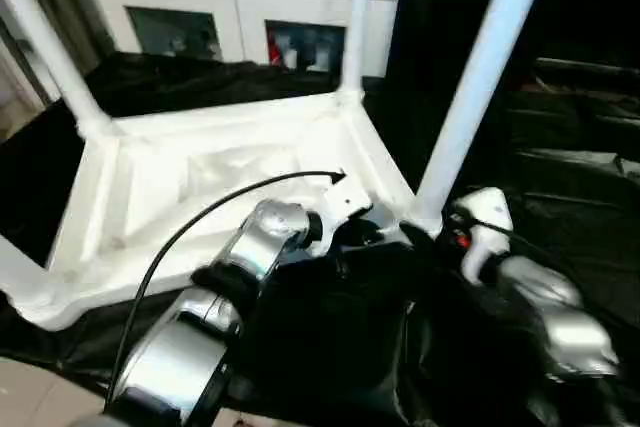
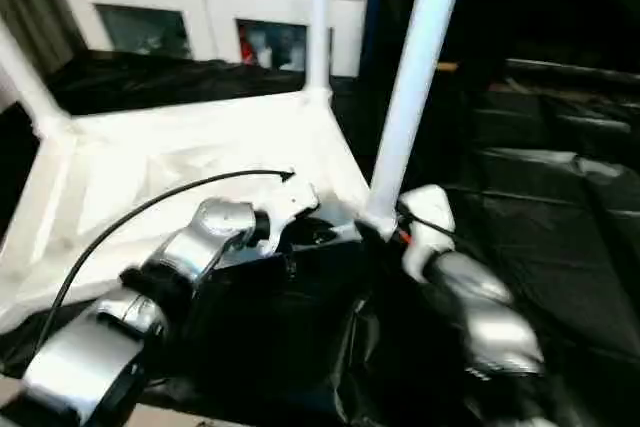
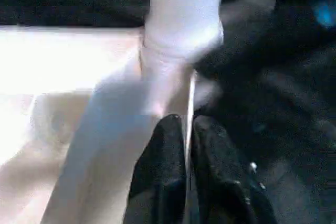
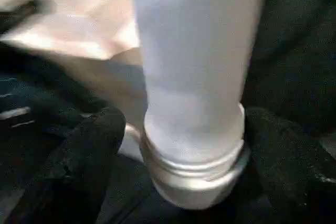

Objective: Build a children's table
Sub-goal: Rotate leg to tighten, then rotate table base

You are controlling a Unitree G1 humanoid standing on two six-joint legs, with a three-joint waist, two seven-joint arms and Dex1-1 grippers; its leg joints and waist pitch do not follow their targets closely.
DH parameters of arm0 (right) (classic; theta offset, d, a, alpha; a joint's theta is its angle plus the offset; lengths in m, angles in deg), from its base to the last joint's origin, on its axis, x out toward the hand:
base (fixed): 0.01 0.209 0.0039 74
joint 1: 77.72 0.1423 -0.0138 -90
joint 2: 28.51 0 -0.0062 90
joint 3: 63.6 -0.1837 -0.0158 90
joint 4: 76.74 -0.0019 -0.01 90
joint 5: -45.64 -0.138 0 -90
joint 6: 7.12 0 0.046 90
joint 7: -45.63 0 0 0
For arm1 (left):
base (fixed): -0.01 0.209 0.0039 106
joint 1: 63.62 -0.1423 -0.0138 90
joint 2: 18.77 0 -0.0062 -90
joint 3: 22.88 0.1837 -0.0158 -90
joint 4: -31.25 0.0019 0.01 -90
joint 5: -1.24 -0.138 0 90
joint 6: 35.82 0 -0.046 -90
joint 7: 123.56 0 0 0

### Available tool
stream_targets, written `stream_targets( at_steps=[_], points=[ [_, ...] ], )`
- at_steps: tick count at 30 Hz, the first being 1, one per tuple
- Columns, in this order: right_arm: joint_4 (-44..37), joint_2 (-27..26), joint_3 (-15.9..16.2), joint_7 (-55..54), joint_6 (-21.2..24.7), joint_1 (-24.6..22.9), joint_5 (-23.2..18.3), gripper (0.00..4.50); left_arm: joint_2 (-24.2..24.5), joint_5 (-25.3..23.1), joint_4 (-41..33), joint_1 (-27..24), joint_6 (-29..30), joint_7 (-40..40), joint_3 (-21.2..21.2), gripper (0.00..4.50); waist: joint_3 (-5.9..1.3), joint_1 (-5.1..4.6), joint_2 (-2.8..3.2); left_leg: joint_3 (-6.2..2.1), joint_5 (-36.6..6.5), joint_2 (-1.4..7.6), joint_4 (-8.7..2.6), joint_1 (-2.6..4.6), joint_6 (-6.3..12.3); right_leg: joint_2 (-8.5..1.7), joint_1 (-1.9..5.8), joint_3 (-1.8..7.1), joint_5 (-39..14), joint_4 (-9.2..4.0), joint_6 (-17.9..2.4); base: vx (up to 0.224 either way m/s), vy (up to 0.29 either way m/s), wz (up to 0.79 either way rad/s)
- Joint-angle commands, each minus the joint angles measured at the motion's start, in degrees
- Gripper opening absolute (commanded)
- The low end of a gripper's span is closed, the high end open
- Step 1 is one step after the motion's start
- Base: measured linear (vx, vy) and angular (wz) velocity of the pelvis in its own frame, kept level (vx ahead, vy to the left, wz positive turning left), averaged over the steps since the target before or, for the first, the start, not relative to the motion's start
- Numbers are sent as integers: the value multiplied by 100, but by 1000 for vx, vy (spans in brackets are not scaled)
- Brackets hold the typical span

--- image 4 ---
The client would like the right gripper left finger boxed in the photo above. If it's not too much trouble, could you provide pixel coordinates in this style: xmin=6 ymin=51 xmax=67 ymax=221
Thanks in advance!
xmin=5 ymin=107 xmax=126 ymax=224

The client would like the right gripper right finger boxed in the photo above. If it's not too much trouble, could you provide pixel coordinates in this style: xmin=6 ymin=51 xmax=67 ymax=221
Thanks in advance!
xmin=245 ymin=107 xmax=336 ymax=224

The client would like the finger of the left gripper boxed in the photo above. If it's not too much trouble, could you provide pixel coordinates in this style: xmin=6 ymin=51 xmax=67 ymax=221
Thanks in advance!
xmin=0 ymin=0 xmax=57 ymax=41
xmin=0 ymin=42 xmax=111 ymax=130

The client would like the white plastic table top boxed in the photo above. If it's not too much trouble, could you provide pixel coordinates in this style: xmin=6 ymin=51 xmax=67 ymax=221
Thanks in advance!
xmin=0 ymin=0 xmax=250 ymax=210

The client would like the white plastic table leg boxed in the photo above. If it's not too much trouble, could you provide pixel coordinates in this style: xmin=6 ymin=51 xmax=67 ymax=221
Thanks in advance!
xmin=130 ymin=0 xmax=267 ymax=180

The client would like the black work mat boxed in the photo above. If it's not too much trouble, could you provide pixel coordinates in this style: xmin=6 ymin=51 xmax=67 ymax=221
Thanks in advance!
xmin=0 ymin=0 xmax=336 ymax=224

